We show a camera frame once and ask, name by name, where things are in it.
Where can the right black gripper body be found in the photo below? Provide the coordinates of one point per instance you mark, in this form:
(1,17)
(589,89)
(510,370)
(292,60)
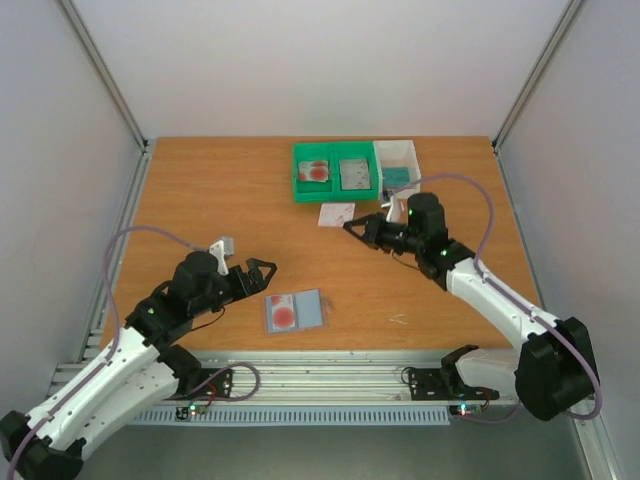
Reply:
(376,230)

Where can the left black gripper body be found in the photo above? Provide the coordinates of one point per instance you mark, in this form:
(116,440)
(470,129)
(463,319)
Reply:
(238,291)

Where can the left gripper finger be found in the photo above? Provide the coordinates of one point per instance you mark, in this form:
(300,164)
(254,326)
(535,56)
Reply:
(262,274)
(254,263)

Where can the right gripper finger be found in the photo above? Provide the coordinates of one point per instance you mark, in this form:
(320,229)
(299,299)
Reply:
(360,222)
(361,233)

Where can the card with magnetic stripe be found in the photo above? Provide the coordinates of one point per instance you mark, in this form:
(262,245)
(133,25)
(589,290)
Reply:
(335,214)

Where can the white floral VIP card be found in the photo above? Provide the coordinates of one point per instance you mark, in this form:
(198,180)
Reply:
(354,174)

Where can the teal card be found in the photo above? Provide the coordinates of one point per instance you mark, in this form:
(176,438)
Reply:
(394,177)

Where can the red circles card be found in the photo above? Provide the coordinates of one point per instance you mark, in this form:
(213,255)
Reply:
(281,313)

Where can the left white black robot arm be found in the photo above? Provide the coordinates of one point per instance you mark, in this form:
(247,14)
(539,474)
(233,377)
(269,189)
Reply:
(141,366)

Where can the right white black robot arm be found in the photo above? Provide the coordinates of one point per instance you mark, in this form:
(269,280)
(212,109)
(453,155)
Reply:
(551,367)

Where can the red patterned card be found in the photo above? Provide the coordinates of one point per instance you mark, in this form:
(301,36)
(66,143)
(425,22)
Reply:
(313,171)

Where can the left green bin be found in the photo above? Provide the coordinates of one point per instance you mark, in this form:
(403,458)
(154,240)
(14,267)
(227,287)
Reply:
(312,192)

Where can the green bin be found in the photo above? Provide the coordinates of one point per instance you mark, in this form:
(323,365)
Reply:
(354,149)
(312,192)

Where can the middle green bin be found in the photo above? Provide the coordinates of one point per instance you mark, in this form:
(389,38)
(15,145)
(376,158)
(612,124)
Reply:
(354,149)

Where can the white bin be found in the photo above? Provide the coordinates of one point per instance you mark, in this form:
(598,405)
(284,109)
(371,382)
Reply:
(396,153)

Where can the left circuit board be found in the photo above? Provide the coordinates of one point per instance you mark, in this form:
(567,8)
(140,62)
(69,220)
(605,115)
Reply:
(187,413)

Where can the circuit board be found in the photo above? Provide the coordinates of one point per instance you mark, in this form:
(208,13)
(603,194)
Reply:
(187,413)
(466,409)

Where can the right circuit board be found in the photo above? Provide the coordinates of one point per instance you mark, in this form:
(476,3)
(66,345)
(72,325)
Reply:
(466,409)

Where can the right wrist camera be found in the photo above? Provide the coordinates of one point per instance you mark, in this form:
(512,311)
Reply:
(393,204)

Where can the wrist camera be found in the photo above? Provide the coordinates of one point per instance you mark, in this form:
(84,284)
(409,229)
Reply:
(393,204)
(222,249)

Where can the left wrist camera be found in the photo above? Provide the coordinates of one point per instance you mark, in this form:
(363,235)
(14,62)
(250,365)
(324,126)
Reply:
(222,249)

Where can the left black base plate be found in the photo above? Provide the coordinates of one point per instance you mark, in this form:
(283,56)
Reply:
(207,382)

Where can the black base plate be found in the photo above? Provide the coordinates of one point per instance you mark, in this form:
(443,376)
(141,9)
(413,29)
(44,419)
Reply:
(430,384)
(207,382)

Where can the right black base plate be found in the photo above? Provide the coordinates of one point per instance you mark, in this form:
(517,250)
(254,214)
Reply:
(430,384)

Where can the left aluminium corner post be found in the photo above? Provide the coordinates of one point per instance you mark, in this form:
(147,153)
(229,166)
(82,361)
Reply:
(74,18)

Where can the aluminium corner post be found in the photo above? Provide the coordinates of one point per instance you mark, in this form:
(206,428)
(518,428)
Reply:
(74,18)
(541,65)

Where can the grey slotted cable duct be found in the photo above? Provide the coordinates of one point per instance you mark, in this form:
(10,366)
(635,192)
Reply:
(230,416)

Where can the right aluminium corner post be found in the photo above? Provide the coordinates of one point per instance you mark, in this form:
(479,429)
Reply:
(541,65)

